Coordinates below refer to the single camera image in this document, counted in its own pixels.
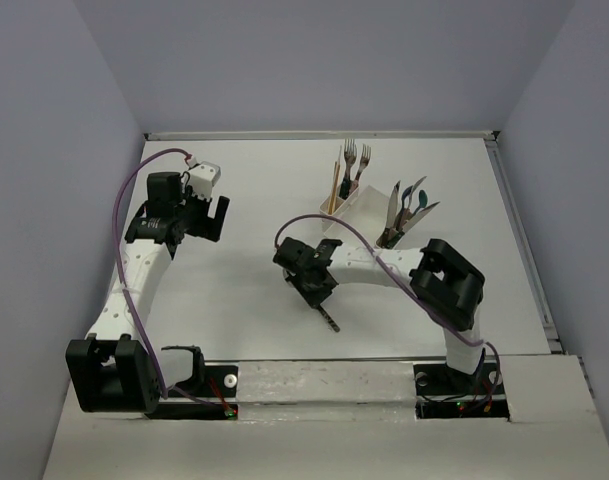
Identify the teal-handled fork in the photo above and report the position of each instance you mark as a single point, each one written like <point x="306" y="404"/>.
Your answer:
<point x="363" y="164"/>

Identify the pink-handled fork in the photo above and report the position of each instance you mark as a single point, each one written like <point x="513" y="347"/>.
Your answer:
<point x="350" y="154"/>

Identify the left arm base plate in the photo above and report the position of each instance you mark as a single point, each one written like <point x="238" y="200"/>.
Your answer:
<point x="215" y="399"/>

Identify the black-handled spoon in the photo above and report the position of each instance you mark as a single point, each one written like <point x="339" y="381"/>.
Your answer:
<point x="332" y="325"/>

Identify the teal plastic spoon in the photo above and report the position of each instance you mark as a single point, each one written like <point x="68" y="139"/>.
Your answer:
<point x="422" y="202"/>
<point x="406" y="196"/>

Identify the pink-handled knife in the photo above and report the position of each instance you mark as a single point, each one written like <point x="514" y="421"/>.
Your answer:
<point x="392" y="211"/>

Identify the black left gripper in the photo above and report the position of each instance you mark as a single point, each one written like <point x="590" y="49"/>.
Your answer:
<point x="207" y="227"/>

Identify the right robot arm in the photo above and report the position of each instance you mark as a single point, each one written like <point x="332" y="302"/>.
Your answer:
<point x="437" y="277"/>

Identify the orange chopstick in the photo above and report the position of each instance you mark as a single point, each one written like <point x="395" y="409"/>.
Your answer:
<point x="333" y="194"/>
<point x="339" y="181"/>

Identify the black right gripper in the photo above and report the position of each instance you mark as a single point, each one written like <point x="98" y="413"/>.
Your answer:
<point x="314" y="298"/>

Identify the black-handled fork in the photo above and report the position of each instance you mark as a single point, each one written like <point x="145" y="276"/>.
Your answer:
<point x="345" y="189"/>

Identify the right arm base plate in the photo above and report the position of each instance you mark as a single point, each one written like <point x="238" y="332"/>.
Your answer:
<point x="443" y="393"/>

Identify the teal-handled knife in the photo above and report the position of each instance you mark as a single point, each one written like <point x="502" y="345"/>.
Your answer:
<point x="407" y="226"/>

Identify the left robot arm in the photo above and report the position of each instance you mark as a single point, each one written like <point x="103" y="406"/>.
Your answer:
<point x="114" y="368"/>

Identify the white utensil caddy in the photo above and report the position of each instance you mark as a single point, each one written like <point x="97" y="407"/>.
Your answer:
<point x="365" y="210"/>

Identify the black-handled knife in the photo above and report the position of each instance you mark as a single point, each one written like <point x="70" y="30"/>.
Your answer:
<point x="397" y="225"/>

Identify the white chopstick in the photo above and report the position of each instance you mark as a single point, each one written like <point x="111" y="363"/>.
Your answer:
<point x="340" y="154"/>

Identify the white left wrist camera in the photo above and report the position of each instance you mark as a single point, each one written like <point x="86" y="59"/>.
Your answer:
<point x="203" y="178"/>

